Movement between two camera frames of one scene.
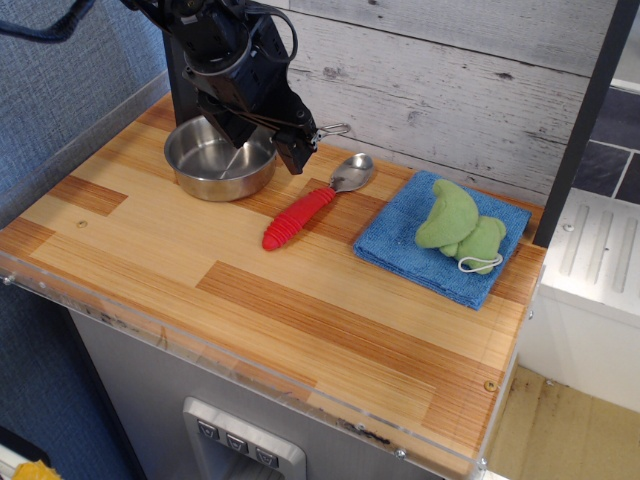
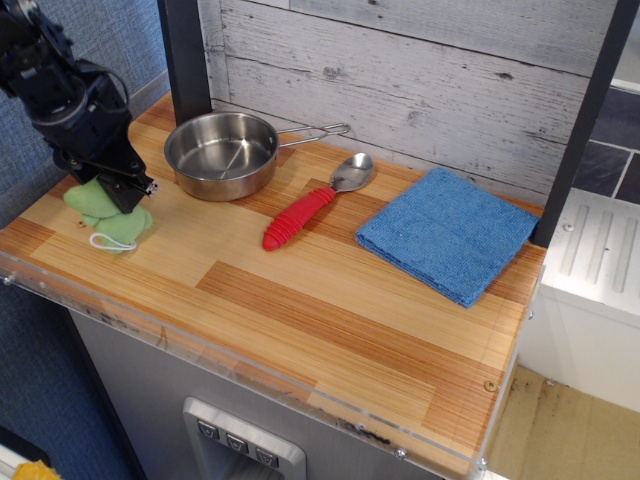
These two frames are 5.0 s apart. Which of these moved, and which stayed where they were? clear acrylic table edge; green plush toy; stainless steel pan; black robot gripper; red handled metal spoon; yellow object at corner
Moved: black robot gripper; green plush toy
Stayed: clear acrylic table edge; red handled metal spoon; stainless steel pan; yellow object at corner
